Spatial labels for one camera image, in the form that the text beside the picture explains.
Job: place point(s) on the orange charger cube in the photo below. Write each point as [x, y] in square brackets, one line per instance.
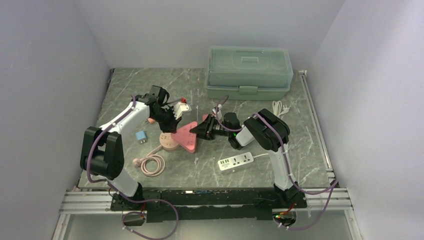
[151, 121]

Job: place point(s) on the pink triangular socket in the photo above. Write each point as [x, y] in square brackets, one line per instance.
[185, 138]

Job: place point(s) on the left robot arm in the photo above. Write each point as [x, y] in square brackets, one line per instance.
[102, 154]

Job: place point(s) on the blue charger cube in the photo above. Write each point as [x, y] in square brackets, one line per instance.
[141, 137]

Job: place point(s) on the aluminium rail frame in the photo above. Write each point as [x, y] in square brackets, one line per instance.
[193, 182]

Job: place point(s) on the round pink socket hub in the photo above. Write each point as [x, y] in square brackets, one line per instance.
[167, 142]

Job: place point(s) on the green plastic storage box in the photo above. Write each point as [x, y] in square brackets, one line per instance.
[248, 73]

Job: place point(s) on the white power strip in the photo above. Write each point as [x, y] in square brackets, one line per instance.
[235, 162]

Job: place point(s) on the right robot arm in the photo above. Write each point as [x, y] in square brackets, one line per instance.
[271, 133]

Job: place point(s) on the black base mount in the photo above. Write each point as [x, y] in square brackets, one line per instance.
[161, 204]

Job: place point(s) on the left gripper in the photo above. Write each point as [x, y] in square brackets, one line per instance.
[172, 126]

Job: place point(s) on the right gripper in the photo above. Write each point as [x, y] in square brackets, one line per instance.
[205, 131]

